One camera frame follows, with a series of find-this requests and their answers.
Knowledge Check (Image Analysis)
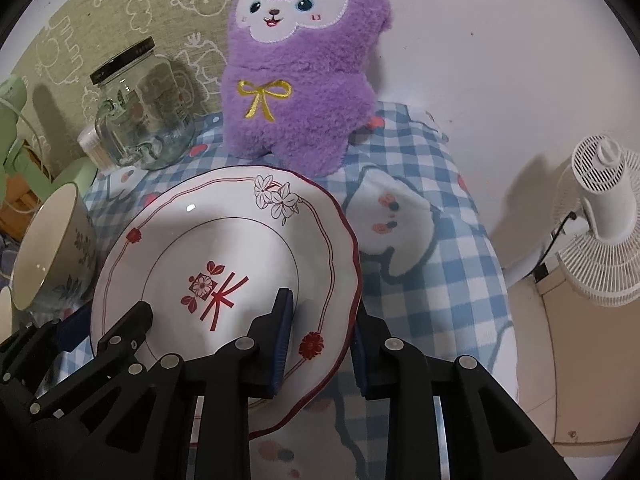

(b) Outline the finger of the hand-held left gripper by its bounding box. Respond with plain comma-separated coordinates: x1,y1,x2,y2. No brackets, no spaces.
0,307,96,402
27,301,154,423

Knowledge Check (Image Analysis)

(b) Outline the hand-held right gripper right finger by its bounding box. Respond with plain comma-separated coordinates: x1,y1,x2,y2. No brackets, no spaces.
350,304,578,480

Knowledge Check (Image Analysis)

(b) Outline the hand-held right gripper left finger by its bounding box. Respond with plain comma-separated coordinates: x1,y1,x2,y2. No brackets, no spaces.
65,287,296,480

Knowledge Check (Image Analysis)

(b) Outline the cream floral ceramic bowl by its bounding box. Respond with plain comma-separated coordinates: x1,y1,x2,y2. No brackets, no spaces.
10,182,98,313

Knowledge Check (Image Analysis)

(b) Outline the white plate with red pattern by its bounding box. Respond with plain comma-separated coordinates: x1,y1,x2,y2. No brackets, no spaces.
90,165,363,441

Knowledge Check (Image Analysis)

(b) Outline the blue checkered tablecloth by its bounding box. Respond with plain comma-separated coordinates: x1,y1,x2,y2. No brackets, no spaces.
82,100,516,480

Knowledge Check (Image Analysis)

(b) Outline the green desk fan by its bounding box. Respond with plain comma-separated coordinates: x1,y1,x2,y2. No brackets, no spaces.
0,74,98,201

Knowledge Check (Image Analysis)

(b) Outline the cotton swab container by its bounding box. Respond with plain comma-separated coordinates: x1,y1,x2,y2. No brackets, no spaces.
77,127,113,168

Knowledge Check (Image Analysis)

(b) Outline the glass jar with black lid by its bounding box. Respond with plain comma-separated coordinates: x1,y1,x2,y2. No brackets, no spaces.
90,37,197,171

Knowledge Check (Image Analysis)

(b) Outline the purple plush bunny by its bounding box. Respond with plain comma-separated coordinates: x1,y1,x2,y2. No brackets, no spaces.
220,0,393,178

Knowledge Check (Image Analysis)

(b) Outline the white standing fan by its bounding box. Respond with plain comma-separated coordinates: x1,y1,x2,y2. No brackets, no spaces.
505,132,640,308

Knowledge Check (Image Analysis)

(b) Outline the green printed mat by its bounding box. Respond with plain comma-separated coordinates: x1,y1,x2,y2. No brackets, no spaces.
10,0,241,126

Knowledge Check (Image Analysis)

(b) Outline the white fan power cable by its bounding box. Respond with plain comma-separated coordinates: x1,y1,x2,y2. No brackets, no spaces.
0,100,53,178

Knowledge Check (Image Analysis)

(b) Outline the black power cable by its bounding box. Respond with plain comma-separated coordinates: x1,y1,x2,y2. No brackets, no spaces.
532,212,576,281

